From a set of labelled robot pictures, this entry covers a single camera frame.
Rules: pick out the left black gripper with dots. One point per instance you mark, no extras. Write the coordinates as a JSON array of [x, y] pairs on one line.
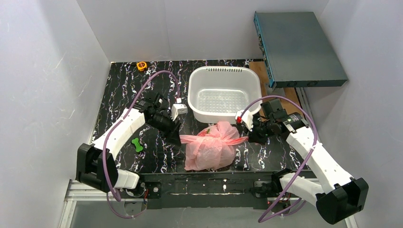
[[170, 125]]

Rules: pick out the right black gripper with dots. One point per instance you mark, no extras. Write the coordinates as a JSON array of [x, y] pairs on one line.
[[255, 129]]

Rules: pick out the pink plastic bag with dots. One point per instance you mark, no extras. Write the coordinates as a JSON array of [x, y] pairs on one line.
[[212, 148]]

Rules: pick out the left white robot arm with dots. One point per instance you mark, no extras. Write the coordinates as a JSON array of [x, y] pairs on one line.
[[96, 161]]

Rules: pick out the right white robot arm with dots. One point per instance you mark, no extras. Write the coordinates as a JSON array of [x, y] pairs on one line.
[[336, 195]]

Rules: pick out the black marble mat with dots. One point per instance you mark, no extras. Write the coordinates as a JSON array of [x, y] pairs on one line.
[[158, 156]]

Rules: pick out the green bone toy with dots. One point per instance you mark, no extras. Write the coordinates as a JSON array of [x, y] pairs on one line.
[[136, 143]]

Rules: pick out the wooden board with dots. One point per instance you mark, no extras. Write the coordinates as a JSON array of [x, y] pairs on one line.
[[290, 93]]

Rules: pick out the white plastic basin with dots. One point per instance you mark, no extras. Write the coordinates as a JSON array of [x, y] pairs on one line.
[[217, 93]]

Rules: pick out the orange tape measure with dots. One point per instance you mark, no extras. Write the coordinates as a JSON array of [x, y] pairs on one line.
[[141, 66]]

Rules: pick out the grey metal box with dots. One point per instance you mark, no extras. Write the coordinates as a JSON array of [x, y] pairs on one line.
[[296, 51]]

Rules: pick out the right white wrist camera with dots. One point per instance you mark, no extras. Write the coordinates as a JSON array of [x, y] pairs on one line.
[[244, 119]]

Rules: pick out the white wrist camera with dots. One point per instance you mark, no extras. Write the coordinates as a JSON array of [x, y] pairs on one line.
[[178, 109], [244, 119]]

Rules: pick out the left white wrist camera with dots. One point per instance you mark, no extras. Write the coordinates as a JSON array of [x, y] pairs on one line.
[[178, 109]]

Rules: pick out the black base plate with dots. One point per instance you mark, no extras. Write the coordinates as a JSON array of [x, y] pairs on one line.
[[230, 189]]

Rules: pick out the aluminium frame rail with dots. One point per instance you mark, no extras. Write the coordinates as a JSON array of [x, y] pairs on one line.
[[77, 191]]

